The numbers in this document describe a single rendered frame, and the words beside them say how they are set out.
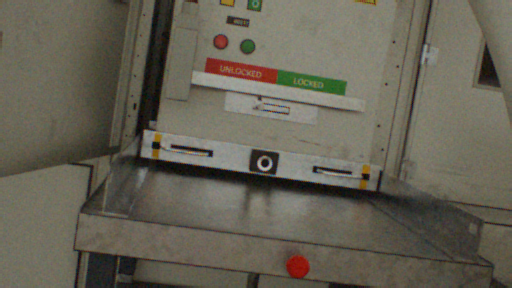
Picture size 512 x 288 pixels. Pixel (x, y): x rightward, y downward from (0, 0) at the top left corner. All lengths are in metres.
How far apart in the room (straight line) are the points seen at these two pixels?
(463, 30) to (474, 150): 0.32
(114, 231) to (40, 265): 0.76
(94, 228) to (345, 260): 0.36
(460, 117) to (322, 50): 0.47
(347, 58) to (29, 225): 0.87
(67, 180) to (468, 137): 1.04
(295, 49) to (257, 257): 0.61
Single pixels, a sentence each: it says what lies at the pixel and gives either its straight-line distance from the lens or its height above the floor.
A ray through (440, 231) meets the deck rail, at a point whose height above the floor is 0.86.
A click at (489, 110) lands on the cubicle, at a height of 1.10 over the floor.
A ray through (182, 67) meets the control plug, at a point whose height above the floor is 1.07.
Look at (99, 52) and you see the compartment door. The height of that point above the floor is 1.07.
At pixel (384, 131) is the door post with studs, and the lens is 1.59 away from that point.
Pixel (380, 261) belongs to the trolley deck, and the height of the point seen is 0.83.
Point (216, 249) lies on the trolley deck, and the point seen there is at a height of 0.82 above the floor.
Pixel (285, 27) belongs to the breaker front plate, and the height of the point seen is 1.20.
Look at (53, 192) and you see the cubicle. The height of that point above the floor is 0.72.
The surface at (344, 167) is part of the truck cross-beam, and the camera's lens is 1.37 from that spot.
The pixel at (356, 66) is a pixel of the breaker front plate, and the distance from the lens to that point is 1.37.
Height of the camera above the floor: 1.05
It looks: 5 degrees down
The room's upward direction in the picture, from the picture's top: 9 degrees clockwise
